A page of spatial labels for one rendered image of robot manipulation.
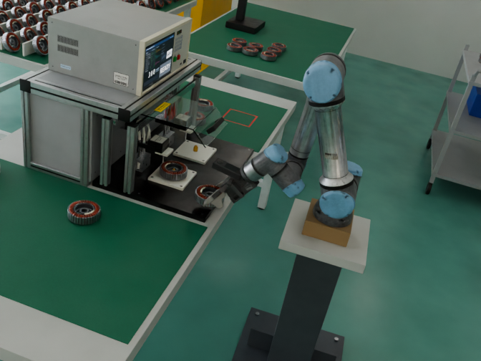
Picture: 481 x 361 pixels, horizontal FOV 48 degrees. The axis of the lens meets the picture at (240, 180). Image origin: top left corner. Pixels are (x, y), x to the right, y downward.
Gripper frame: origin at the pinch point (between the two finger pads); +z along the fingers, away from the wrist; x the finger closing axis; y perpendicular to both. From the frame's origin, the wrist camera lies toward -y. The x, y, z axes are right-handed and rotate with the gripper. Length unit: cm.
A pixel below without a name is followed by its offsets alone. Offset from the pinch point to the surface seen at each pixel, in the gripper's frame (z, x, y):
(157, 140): 8.6, 10.9, -27.9
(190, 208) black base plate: 7.1, -4.2, -1.1
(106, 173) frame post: 22.9, -7.8, -31.0
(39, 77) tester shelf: 19, -4, -73
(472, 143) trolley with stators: -34, 295, 149
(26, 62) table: 92, 85, -108
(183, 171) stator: 9.2, 11.3, -11.9
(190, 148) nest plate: 16.7, 37.3, -15.6
